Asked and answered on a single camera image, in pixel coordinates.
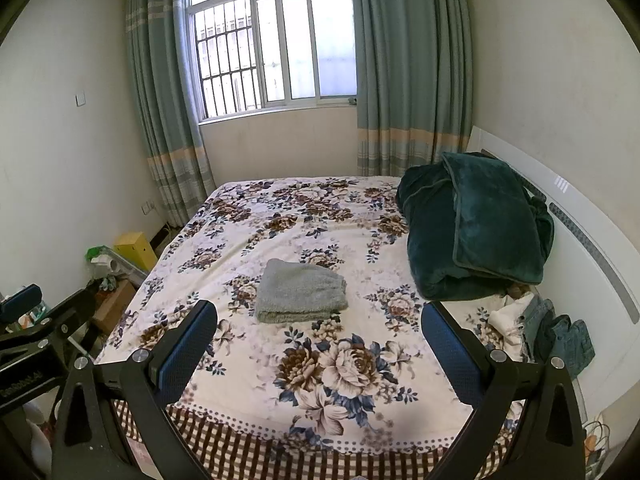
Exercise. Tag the white light switch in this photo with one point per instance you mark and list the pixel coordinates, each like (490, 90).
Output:
(80, 99)

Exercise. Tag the grey towel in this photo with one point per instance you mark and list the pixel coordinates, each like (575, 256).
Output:
(300, 290)

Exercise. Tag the teal striped curtain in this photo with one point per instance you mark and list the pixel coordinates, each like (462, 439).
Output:
(165, 110)
(410, 70)

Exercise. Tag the white headboard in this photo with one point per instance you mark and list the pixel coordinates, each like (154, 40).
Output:
(590, 280)

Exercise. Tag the floral bed sheet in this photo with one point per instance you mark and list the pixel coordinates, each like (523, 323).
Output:
(280, 220)

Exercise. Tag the light blue denim garment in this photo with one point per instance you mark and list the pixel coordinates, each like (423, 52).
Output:
(535, 320)

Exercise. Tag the white cloth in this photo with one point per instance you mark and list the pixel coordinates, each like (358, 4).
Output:
(505, 325)

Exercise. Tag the white wall socket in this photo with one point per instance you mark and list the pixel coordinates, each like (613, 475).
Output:
(147, 207)

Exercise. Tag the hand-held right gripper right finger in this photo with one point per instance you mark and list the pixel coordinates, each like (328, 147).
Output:
(450, 355)

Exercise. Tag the yellow box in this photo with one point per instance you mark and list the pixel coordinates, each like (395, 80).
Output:
(135, 250)

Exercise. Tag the green plastic bag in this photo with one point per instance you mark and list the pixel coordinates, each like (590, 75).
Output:
(95, 252)

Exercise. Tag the brown cardboard box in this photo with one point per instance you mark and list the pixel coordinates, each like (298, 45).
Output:
(112, 305)

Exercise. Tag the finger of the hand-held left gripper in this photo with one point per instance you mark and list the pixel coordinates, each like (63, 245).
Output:
(60, 317)
(20, 302)

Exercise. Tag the barred window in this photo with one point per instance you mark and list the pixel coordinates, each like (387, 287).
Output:
(300, 45)

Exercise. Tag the dark blue denim garment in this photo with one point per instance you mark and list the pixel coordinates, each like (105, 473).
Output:
(565, 345)

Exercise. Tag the dark green blanket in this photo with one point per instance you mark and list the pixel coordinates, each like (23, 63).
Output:
(475, 220)

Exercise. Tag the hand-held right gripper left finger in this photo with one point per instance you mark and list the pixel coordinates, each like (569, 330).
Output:
(185, 355)

